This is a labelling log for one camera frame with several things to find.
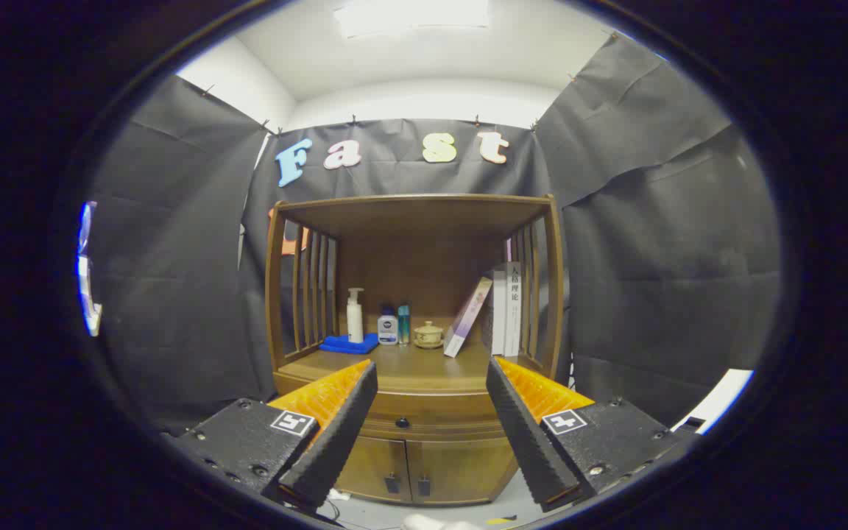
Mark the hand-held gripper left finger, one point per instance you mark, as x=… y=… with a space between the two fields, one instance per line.
x=336 y=434

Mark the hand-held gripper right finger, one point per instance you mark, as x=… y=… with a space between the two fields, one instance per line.
x=527 y=434

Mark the wooden drawer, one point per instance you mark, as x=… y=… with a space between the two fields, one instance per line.
x=439 y=421

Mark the wooden cabinet door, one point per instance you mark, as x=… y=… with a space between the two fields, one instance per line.
x=461 y=471
x=369 y=467

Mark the wooden countertop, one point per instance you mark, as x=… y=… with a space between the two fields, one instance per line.
x=424 y=368

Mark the wooden cabinet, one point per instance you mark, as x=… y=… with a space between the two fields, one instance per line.
x=424 y=221

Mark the blue folded cloth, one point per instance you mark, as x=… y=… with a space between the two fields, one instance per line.
x=347 y=344

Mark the white pump bottle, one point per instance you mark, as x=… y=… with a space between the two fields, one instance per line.
x=355 y=320

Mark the white bottle with blue cap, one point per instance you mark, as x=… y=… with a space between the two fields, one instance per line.
x=387 y=330

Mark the white spine book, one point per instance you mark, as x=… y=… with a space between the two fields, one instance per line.
x=513 y=309

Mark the slim teal bottle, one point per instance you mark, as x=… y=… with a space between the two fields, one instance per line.
x=403 y=325

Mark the purple and white book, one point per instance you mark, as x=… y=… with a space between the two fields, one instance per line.
x=467 y=318

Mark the beige lidded tea cup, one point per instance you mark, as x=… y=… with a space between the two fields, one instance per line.
x=428 y=336

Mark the white panel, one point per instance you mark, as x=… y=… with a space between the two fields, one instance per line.
x=87 y=294

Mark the ceiling light panel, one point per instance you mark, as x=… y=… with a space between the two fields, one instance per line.
x=413 y=16

